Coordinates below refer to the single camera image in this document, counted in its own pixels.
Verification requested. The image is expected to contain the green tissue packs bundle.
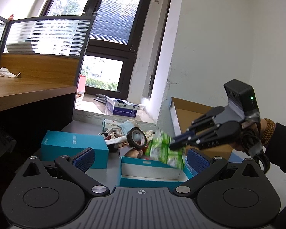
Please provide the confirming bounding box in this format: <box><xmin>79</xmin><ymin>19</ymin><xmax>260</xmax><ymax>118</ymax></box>
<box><xmin>145</xmin><ymin>131</ymin><xmax>185</xmax><ymax>170</ymax></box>

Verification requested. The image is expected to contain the black tape roll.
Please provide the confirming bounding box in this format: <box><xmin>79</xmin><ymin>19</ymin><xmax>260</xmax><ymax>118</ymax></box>
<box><xmin>126</xmin><ymin>127</ymin><xmax>147</xmax><ymax>149</ymax></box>

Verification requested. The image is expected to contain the person's right hand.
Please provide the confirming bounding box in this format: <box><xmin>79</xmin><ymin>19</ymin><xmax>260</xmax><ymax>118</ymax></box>
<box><xmin>230</xmin><ymin>119</ymin><xmax>267</xmax><ymax>153</ymax></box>

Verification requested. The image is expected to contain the blue cardboard storage box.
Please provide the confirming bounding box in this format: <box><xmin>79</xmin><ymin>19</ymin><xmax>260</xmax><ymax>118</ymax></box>
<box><xmin>169</xmin><ymin>96</ymin><xmax>234</xmax><ymax>160</ymax></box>

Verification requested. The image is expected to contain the teal box lid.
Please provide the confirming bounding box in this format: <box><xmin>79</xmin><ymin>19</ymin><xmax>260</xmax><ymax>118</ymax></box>
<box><xmin>40</xmin><ymin>131</ymin><xmax>109</xmax><ymax>169</ymax></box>

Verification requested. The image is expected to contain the white wet wipes pack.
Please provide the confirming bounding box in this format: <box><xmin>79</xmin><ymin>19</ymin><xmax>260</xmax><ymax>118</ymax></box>
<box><xmin>102</xmin><ymin>119</ymin><xmax>120</xmax><ymax>132</ymax></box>

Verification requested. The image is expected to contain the open teal box base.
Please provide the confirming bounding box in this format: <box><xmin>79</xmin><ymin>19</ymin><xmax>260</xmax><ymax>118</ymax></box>
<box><xmin>119</xmin><ymin>157</ymin><xmax>197</xmax><ymax>190</ymax></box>

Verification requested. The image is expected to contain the light blue cloth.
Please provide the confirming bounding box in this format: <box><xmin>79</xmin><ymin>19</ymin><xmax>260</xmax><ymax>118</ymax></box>
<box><xmin>119</xmin><ymin>119</ymin><xmax>136</xmax><ymax>136</ymax></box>

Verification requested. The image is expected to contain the blue glove box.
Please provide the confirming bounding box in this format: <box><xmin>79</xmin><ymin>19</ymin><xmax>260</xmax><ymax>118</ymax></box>
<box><xmin>106</xmin><ymin>97</ymin><xmax>138</xmax><ymax>118</ymax></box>

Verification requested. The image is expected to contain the red white container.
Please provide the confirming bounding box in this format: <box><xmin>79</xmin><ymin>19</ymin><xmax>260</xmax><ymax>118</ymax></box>
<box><xmin>75</xmin><ymin>75</ymin><xmax>86</xmax><ymax>106</ymax></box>

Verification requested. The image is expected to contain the wooden desk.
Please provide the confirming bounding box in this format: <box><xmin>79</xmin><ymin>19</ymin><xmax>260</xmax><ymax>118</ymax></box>
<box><xmin>0</xmin><ymin>52</ymin><xmax>80</xmax><ymax>115</ymax></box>

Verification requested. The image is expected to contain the crumpled white tissue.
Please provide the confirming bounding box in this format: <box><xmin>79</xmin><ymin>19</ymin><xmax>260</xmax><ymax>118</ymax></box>
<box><xmin>0</xmin><ymin>67</ymin><xmax>22</xmax><ymax>79</ymax></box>

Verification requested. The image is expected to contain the desk partition screen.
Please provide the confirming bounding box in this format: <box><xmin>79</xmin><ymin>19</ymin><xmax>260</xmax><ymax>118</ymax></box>
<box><xmin>0</xmin><ymin>15</ymin><xmax>95</xmax><ymax>86</ymax></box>

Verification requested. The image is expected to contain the wooden bead bracelet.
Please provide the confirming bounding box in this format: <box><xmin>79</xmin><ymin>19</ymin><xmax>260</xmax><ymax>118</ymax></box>
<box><xmin>261</xmin><ymin>117</ymin><xmax>276</xmax><ymax>148</ymax></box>

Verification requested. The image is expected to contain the black camera box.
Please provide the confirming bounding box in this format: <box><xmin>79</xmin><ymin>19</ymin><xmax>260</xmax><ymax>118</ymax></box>
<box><xmin>224</xmin><ymin>79</ymin><xmax>258</xmax><ymax>114</ymax></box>

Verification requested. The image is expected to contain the window frame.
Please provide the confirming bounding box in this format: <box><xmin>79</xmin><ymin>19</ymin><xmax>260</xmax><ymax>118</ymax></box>
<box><xmin>39</xmin><ymin>0</ymin><xmax>175</xmax><ymax>101</ymax></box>

